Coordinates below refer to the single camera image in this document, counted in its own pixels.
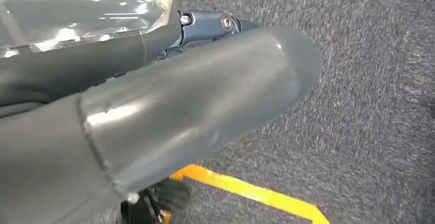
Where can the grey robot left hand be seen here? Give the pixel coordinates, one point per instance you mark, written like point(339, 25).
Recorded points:
point(170, 96)

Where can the black robot foot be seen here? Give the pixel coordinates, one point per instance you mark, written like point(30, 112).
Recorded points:
point(170, 195)

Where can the yellow floor tape square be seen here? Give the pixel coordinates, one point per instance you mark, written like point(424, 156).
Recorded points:
point(255, 192)

